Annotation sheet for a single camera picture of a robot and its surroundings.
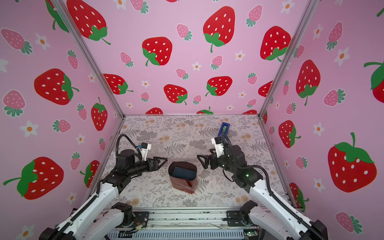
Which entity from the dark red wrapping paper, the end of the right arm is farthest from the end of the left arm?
the end of the right arm

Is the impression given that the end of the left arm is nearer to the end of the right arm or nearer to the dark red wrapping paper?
the dark red wrapping paper

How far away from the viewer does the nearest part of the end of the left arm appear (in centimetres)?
62
